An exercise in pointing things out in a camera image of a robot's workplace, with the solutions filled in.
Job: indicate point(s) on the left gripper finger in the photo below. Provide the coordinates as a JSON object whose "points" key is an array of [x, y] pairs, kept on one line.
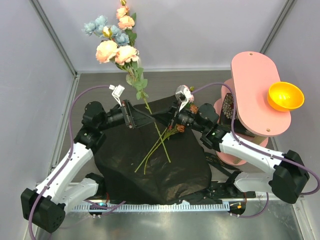
{"points": [[134, 112], [141, 122]]}

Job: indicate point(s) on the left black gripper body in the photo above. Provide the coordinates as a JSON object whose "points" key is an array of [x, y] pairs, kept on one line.
{"points": [[115, 117]]}

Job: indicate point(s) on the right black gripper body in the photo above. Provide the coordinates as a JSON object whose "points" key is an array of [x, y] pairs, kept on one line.
{"points": [[187, 118]]}

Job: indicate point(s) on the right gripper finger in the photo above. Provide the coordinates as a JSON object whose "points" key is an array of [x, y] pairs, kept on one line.
{"points": [[173, 109], [165, 118]]}

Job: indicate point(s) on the rust brown flower stem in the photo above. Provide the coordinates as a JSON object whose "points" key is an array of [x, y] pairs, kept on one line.
{"points": [[166, 136]]}

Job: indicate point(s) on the pink artificial flower stem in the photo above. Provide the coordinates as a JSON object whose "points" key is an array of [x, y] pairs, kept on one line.
{"points": [[163, 141]]}

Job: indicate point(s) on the black ribbon gold lettering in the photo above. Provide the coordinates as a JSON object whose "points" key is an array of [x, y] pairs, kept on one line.
{"points": [[218, 164]]}

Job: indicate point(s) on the black wrapping paper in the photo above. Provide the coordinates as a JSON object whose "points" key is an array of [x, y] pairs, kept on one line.
{"points": [[172, 172]]}

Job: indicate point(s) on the blue artificial flower stem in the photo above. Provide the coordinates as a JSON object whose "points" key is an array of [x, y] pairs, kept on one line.
{"points": [[99, 28]]}

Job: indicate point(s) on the peach artificial flower stem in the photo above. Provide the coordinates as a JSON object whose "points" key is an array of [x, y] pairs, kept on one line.
{"points": [[126, 22]]}

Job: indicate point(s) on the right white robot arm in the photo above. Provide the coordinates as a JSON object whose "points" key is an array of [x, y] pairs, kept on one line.
{"points": [[282, 174]]}

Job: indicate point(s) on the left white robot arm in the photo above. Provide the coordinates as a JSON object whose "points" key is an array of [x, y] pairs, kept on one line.
{"points": [[47, 205]]}

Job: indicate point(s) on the white ribbed ceramic vase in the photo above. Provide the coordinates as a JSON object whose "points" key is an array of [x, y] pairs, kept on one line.
{"points": [[140, 68]]}

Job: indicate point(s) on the black floral patterned box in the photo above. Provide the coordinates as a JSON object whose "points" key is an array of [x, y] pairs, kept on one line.
{"points": [[226, 115]]}

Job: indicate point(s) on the pink tiered shelf stand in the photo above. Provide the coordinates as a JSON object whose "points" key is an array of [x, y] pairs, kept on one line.
{"points": [[252, 75]]}

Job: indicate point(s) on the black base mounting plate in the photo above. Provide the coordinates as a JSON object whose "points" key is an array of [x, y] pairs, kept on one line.
{"points": [[220, 191]]}

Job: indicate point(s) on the orange plastic bowl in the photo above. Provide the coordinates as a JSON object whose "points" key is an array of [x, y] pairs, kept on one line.
{"points": [[284, 96]]}

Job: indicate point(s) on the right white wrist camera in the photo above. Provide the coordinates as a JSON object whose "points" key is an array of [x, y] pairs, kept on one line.
{"points": [[183, 95]]}

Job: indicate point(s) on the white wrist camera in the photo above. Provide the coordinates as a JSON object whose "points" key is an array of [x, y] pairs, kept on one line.
{"points": [[117, 92], [183, 95]]}

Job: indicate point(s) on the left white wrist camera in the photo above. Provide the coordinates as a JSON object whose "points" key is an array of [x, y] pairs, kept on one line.
{"points": [[117, 92]]}

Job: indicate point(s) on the white slotted cable duct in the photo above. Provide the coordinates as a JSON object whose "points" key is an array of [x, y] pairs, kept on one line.
{"points": [[135, 208]]}

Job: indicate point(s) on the aluminium frame rail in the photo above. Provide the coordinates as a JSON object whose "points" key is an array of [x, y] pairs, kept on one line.
{"points": [[259, 194]]}

